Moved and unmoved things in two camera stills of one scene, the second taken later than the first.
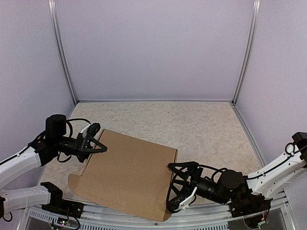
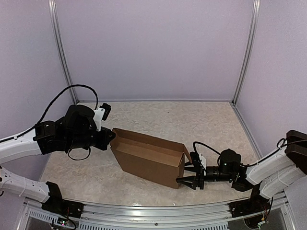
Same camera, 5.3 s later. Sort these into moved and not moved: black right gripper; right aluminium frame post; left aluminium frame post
Moved: black right gripper
Not moved: right aluminium frame post; left aluminium frame post
